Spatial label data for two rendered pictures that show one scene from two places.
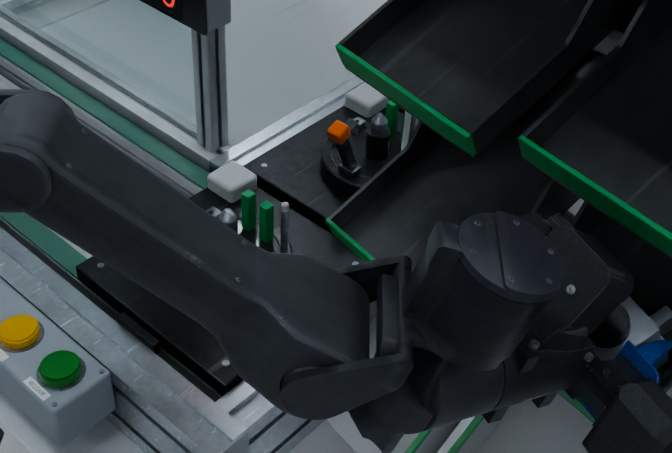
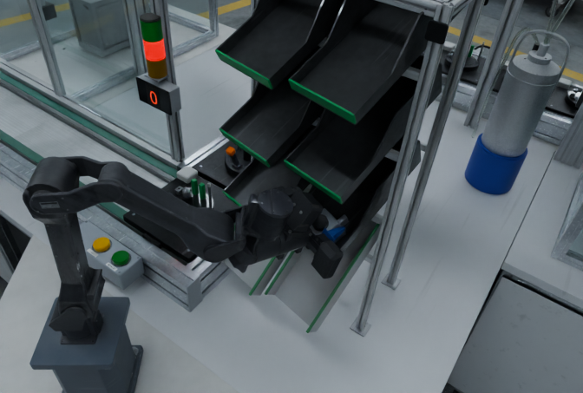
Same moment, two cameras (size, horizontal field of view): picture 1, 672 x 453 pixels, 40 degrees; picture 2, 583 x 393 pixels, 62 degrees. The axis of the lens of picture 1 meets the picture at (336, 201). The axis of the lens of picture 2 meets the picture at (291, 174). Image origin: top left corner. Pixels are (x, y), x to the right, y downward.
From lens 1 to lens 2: 0.28 m
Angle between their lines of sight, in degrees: 5
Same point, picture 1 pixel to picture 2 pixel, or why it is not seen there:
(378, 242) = (243, 198)
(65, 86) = (110, 135)
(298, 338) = (207, 235)
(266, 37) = (199, 105)
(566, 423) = not seen: hidden behind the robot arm
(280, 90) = (206, 129)
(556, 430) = not seen: hidden behind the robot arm
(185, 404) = (173, 267)
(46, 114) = (119, 169)
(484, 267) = (265, 207)
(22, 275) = (100, 220)
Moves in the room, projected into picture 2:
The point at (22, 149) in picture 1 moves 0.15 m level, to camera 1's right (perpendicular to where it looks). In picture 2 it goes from (113, 182) to (223, 181)
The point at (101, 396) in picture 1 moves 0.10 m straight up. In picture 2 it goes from (138, 267) to (132, 240)
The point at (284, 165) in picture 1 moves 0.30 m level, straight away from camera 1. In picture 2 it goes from (209, 165) to (207, 110)
